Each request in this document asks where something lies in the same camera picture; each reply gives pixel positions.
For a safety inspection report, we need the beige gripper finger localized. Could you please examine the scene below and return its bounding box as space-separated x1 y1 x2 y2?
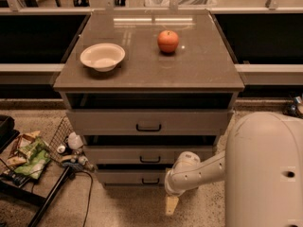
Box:
165 196 179 216

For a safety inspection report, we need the grey drawer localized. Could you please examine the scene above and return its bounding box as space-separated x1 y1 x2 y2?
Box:
66 109 233 135
96 170 166 185
83 146 213 165

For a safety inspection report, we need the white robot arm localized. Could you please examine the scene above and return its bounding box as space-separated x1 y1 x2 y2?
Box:
165 112 303 227

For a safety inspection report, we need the grey drawer cabinet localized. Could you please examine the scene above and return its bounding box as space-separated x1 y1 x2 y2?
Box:
54 10 244 174

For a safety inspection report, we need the green snack bag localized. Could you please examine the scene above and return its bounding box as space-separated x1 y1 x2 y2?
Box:
14 137 50 180

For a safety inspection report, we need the white bowl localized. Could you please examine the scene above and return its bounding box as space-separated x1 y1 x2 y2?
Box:
80 44 125 72

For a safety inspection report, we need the brown snack bag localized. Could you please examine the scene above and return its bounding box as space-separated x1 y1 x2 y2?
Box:
7 131 40 167

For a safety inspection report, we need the red apple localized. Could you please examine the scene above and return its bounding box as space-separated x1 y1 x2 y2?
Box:
157 30 179 53

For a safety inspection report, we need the black metal stand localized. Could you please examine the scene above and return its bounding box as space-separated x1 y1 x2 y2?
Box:
0 166 75 227

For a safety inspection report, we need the black box at left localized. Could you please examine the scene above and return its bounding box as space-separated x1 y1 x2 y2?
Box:
0 114 20 153

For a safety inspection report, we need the clear plastic bin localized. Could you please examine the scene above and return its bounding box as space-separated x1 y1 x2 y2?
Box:
144 0 217 8

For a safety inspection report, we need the black cable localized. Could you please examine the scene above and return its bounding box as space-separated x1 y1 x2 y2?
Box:
74 170 95 227

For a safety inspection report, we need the wire basket with items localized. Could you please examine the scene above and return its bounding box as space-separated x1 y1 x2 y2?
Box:
48 117 95 172

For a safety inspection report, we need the right wire basket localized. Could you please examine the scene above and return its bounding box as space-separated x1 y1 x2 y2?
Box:
283 94 303 118

